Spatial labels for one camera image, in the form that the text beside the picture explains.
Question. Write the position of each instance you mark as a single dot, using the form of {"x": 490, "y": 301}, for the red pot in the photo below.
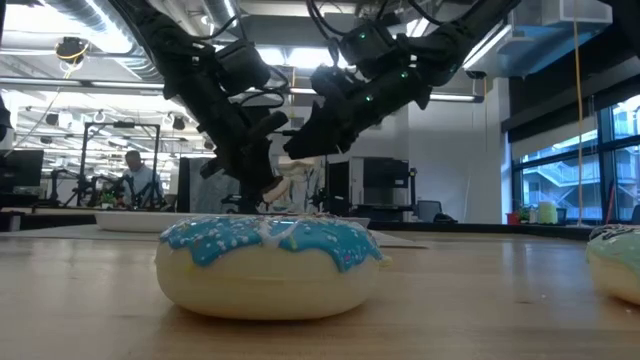
{"x": 513, "y": 219}

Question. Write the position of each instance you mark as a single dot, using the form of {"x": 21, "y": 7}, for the large blue iced donut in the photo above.
{"x": 270, "y": 280}

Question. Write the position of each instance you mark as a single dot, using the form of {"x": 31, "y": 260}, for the pale draped cloth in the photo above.
{"x": 305, "y": 195}

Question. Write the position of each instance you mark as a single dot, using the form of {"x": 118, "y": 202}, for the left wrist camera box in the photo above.
{"x": 242, "y": 67}

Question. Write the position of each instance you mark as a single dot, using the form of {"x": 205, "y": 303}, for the black tall stand frame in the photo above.
{"x": 120, "y": 124}

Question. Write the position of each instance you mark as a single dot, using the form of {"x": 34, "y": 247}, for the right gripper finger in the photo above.
{"x": 320, "y": 142}

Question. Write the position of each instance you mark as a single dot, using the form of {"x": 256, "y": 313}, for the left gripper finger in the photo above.
{"x": 252, "y": 175}

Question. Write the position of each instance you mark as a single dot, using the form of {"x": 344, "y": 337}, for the silver ventilation duct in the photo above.
{"x": 142, "y": 65}
{"x": 222, "y": 12}

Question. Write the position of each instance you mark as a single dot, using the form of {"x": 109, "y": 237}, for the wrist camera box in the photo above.
{"x": 242, "y": 67}
{"x": 367, "y": 47}

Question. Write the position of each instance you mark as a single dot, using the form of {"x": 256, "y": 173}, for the black aluminium table frame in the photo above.
{"x": 475, "y": 229}

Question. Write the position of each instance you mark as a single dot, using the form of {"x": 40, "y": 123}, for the person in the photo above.
{"x": 142, "y": 180}

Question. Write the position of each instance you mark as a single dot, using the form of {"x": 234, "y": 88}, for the small green potted plant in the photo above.
{"x": 108, "y": 200}

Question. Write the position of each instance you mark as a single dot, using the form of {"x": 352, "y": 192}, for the white round plate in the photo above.
{"x": 125, "y": 222}

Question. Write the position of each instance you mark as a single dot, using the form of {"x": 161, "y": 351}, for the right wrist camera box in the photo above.
{"x": 367, "y": 47}

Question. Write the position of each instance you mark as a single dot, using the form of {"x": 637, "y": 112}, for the black and white cabinet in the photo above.
{"x": 385, "y": 180}

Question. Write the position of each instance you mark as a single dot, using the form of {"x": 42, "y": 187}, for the black computer monitor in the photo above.
{"x": 20, "y": 167}

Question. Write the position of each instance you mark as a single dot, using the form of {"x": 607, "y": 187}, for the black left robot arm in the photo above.
{"x": 165, "y": 40}

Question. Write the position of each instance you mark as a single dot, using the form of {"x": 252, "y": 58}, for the grey partition panel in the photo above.
{"x": 192, "y": 192}

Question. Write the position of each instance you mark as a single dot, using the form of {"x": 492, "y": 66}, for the background black robot arm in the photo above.
{"x": 330, "y": 202}

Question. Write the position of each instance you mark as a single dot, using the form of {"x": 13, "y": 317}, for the yellow-green jar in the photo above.
{"x": 547, "y": 214}

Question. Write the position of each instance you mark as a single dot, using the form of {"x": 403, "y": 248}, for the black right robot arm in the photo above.
{"x": 465, "y": 35}

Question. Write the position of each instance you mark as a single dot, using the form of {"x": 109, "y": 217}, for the large green iced donut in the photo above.
{"x": 620, "y": 270}

